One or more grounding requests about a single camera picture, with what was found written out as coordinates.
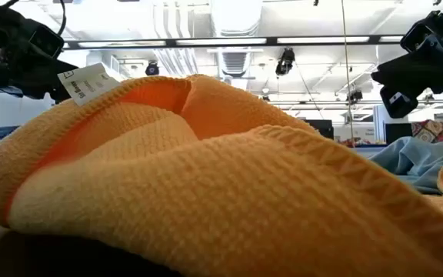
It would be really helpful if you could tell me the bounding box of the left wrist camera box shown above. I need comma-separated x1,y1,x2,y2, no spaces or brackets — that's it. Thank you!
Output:
28,18,65,59

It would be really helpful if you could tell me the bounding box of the black computer monitor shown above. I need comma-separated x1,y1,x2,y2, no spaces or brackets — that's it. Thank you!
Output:
385,122,414,145
305,118,335,140

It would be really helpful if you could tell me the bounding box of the thin hanging cable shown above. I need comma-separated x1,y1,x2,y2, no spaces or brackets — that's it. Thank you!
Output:
340,0,356,148

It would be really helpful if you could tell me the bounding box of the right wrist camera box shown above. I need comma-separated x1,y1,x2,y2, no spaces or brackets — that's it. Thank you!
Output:
400,22,438,53

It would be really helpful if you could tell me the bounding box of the silver ventilation duct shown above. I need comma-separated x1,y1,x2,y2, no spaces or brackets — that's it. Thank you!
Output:
209,0,263,78

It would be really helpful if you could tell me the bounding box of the black table mat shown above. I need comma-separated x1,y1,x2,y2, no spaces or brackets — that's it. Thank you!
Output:
0,221,186,277

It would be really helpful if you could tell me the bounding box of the light blue microfiber towel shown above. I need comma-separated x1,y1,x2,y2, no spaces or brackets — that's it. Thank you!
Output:
369,136,443,195

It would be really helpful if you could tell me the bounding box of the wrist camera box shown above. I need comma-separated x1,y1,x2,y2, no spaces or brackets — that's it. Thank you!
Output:
400,22,438,53
28,18,65,59

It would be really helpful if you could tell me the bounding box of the black overhead frame beam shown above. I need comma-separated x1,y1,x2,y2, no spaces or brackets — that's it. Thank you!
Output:
62,34,405,50

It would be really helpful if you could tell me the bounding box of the colourful patchwork quilt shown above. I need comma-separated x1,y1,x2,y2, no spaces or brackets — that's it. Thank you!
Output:
411,119,443,143

